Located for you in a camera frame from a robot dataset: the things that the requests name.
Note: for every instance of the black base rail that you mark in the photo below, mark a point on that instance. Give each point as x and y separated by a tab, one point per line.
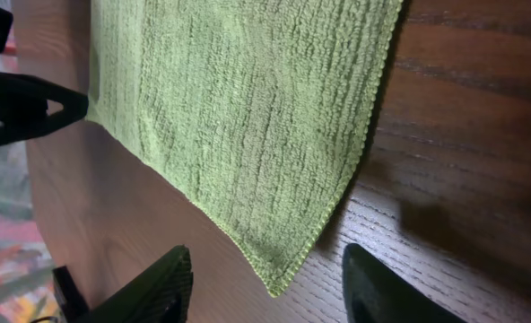
70	301

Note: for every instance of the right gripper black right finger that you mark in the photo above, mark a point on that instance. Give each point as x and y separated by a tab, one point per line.
373	293

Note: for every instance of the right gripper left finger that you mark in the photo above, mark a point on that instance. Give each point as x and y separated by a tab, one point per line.
160	294

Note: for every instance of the green microfiber cloth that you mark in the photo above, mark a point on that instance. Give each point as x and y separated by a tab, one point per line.
257	111

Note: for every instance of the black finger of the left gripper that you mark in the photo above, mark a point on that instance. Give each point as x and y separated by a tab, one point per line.
31	107

